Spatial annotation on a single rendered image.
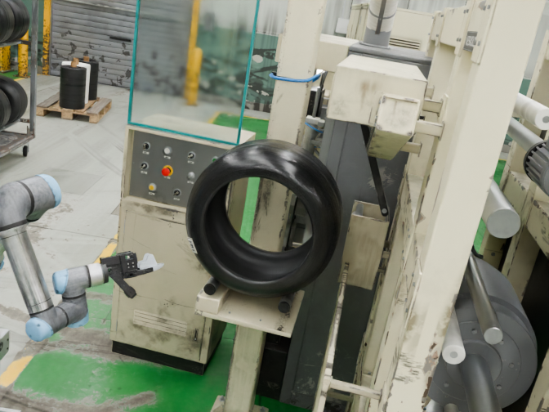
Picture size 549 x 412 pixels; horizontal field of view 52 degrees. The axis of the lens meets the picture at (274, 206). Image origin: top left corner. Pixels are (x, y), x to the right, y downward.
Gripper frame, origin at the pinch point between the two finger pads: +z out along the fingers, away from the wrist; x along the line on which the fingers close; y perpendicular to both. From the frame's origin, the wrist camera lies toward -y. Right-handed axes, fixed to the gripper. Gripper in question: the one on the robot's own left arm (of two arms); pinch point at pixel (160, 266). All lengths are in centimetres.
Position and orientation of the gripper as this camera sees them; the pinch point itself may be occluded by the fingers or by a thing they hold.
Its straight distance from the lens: 204.2
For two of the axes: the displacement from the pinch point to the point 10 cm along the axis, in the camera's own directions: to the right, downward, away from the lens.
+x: -4.8, -0.3, 8.8
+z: 8.7, -1.6, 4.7
